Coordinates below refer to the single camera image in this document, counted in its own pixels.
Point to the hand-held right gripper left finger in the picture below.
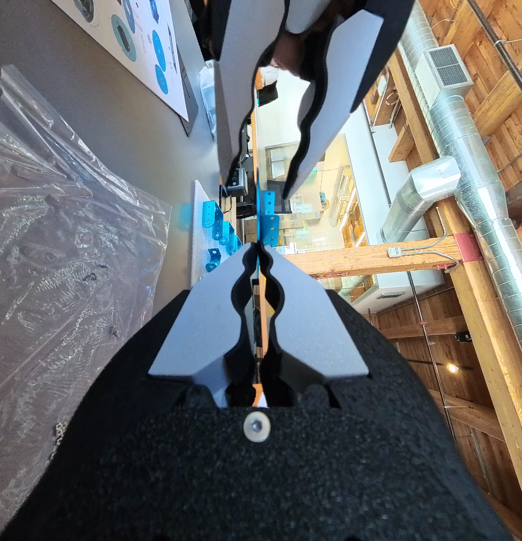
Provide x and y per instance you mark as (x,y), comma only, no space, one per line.
(193,338)

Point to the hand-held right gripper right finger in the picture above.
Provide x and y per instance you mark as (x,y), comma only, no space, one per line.
(320,338)

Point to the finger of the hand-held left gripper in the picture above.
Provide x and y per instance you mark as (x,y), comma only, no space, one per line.
(235,63)
(345,76)

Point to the blue perforated mounting bracket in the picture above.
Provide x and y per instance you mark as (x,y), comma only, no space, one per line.
(269,224)

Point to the white plastic bag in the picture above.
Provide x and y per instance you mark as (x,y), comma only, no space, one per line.
(208,97)

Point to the white instruction sheet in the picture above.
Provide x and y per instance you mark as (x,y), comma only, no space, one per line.
(138,42)

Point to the white foam sheet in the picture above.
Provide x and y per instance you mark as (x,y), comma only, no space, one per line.
(197,236)

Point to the grey device with display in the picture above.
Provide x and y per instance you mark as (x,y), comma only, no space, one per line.
(237,181)

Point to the lit ceiling lamp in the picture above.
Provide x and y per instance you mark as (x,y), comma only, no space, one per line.
(452,367)

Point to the cluster of small metal nuts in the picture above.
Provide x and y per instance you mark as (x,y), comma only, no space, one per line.
(58,431)

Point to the clear plastic bag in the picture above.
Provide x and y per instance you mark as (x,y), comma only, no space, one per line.
(54,211)

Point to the blue metal U bracket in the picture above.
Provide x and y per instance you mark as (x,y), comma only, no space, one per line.
(212,260)

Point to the blue round-end metal bracket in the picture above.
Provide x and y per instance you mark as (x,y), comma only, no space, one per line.
(221,232)
(210,213)
(233,243)

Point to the silver ventilation duct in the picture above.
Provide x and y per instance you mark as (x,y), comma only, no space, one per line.
(476,169)

